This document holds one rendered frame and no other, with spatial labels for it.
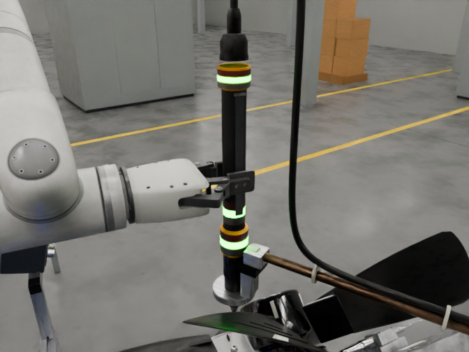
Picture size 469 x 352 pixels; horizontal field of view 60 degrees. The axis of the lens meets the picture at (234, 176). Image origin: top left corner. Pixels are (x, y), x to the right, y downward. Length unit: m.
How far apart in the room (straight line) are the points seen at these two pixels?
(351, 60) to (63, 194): 8.50
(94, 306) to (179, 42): 5.30
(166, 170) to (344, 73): 8.35
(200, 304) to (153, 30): 5.19
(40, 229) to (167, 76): 6.77
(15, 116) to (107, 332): 2.17
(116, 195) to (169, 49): 6.71
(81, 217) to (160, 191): 0.09
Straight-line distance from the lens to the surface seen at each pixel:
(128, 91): 6.97
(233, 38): 0.52
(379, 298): 0.57
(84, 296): 2.85
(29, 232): 0.51
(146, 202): 0.50
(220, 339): 0.81
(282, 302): 0.77
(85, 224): 0.51
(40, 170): 0.44
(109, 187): 0.50
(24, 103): 0.49
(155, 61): 7.09
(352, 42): 8.74
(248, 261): 0.62
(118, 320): 2.62
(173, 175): 0.53
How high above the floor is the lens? 1.77
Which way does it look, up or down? 25 degrees down
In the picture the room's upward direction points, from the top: straight up
